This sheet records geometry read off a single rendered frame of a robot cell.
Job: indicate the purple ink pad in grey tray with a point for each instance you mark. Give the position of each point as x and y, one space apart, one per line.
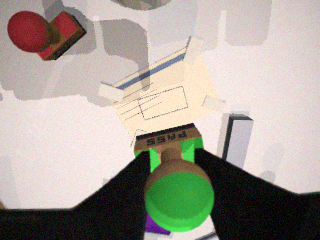
153 229

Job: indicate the cream paper card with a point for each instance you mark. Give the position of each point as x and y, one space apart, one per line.
169 93

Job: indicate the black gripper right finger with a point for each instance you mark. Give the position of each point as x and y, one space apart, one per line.
247 207

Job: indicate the grey mug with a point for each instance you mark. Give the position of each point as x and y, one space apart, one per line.
143 4

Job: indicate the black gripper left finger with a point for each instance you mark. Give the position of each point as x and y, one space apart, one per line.
116 211

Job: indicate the green and brown pass stamp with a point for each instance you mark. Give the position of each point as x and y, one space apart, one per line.
178 194

